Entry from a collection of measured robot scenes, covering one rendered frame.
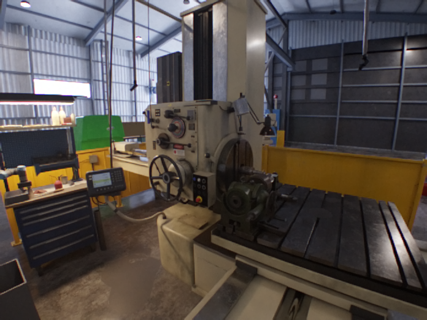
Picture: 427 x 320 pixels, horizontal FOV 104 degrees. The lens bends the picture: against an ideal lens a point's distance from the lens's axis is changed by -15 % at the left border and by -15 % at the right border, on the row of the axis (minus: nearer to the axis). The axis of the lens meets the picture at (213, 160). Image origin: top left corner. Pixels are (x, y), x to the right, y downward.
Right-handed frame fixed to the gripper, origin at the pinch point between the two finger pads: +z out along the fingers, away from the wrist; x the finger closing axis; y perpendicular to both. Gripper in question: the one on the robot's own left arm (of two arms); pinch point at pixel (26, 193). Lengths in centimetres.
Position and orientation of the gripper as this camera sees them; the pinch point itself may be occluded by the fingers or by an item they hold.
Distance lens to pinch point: 285.0
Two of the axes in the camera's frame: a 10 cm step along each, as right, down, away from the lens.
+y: 7.9, 1.3, -6.0
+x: 6.1, -1.6, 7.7
